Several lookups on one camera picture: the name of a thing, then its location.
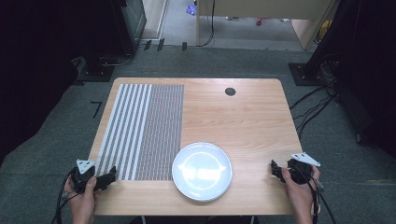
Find right hand-held gripper cable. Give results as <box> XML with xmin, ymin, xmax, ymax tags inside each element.
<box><xmin>306</xmin><ymin>174</ymin><xmax>338</xmax><ymax>224</ymax></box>

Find person's right hand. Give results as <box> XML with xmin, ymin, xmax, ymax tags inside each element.
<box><xmin>281</xmin><ymin>165</ymin><xmax>321</xmax><ymax>210</ymax></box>

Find left hand-held gripper cable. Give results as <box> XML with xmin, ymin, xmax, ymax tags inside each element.
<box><xmin>50</xmin><ymin>169</ymin><xmax>78</xmax><ymax>224</ymax></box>

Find dark cabinet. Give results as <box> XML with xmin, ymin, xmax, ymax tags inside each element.
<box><xmin>120</xmin><ymin>0</ymin><xmax>148</xmax><ymax>48</ymax></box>

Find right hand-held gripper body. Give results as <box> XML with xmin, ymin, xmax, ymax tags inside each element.
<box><xmin>286</xmin><ymin>151</ymin><xmax>321</xmax><ymax>186</ymax></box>

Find black hanging cable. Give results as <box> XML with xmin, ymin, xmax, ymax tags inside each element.
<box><xmin>198</xmin><ymin>0</ymin><xmax>217</xmax><ymax>49</ymax></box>

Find person's left hand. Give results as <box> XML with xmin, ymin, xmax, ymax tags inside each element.
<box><xmin>64</xmin><ymin>175</ymin><xmax>98</xmax><ymax>215</ymax></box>

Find light wooden desk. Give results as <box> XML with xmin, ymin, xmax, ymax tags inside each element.
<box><xmin>195</xmin><ymin>0</ymin><xmax>341</xmax><ymax>51</ymax></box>

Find person's dark clothing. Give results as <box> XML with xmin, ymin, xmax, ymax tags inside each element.
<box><xmin>128</xmin><ymin>215</ymin><xmax>260</xmax><ymax>224</ymax></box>

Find grey striped placemat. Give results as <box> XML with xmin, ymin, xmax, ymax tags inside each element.
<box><xmin>94</xmin><ymin>83</ymin><xmax>185</xmax><ymax>182</ymax></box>

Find black curtain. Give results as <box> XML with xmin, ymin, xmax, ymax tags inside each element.
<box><xmin>0</xmin><ymin>0</ymin><xmax>138</xmax><ymax>166</ymax></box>
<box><xmin>306</xmin><ymin>0</ymin><xmax>396</xmax><ymax>160</ymax></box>

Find white round plate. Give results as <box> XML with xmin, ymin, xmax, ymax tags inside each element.
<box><xmin>171</xmin><ymin>142</ymin><xmax>233</xmax><ymax>203</ymax></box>

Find yellow object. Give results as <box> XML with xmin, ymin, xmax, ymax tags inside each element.
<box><xmin>317</xmin><ymin>19</ymin><xmax>333</xmax><ymax>44</ymax></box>

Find black floor cables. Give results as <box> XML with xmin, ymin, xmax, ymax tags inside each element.
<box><xmin>289</xmin><ymin>54</ymin><xmax>342</xmax><ymax>141</ymax></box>

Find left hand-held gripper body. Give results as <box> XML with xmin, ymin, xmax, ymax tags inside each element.
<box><xmin>69</xmin><ymin>159</ymin><xmax>98</xmax><ymax>194</ymax></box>

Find hand-held gripper cable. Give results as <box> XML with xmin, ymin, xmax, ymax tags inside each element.
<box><xmin>50</xmin><ymin>169</ymin><xmax>78</xmax><ymax>224</ymax></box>
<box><xmin>306</xmin><ymin>174</ymin><xmax>338</xmax><ymax>224</ymax></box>

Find black stand base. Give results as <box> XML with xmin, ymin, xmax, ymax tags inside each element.
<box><xmin>288</xmin><ymin>62</ymin><xmax>326</xmax><ymax>87</ymax></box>
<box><xmin>77</xmin><ymin>55</ymin><xmax>117</xmax><ymax>83</ymax></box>

